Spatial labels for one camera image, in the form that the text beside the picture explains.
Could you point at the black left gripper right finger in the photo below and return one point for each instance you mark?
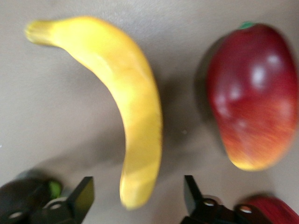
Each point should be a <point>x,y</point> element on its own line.
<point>198,207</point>

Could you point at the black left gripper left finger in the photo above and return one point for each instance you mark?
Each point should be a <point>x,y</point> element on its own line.
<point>79,203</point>

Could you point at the red yellow apple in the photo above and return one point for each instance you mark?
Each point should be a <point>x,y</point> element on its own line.
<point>275,207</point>

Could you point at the yellow banana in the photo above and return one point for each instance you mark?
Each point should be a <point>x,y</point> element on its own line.
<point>130,93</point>

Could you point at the dark purple eggplant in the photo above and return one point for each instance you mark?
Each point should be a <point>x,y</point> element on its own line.
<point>21,193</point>

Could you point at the brown table cover sheet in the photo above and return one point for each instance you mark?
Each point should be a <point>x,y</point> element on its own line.
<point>58,105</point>

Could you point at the red orange mango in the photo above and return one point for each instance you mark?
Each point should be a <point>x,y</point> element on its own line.
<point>254,105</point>

